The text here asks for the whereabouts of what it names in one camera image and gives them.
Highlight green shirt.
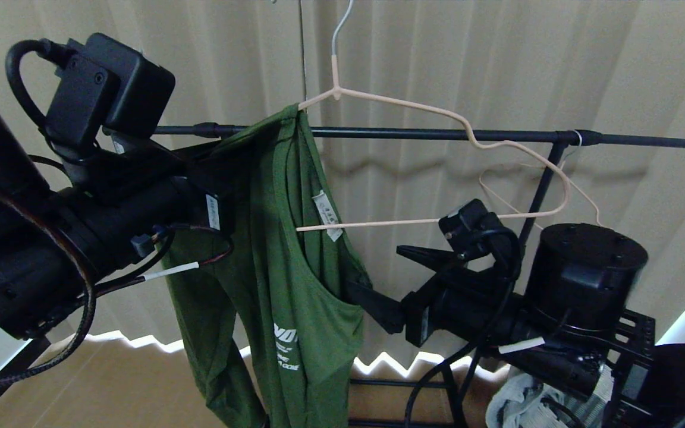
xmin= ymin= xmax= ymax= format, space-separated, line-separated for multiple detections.
xmin=161 ymin=104 xmax=373 ymax=428

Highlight beige curtain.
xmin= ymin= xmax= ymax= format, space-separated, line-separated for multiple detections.
xmin=0 ymin=0 xmax=685 ymax=381

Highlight white laundry basket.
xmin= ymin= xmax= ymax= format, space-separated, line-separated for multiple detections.
xmin=577 ymin=363 xmax=617 ymax=428

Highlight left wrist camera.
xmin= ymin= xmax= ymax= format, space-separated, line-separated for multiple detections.
xmin=44 ymin=33 xmax=177 ymax=179

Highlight black cable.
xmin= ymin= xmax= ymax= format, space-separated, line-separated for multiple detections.
xmin=5 ymin=39 xmax=76 ymax=128
xmin=404 ymin=229 xmax=524 ymax=428

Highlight black clothes rack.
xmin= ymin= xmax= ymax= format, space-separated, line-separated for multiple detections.
xmin=0 ymin=122 xmax=685 ymax=428

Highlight pink clothes hanger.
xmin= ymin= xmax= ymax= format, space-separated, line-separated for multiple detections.
xmin=478 ymin=162 xmax=604 ymax=231
xmin=296 ymin=0 xmax=573 ymax=234

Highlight grey garment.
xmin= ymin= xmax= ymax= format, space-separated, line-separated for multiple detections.
xmin=485 ymin=369 xmax=584 ymax=428

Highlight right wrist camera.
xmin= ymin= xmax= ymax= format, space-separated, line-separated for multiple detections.
xmin=439 ymin=199 xmax=523 ymax=280

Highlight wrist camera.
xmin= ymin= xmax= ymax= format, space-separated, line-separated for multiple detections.
xmin=44 ymin=33 xmax=177 ymax=179
xmin=439 ymin=199 xmax=523 ymax=280

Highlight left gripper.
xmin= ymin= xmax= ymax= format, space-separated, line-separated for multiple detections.
xmin=63 ymin=140 xmax=242 ymax=268

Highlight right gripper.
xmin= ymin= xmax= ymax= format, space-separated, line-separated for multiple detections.
xmin=342 ymin=245 xmax=527 ymax=351

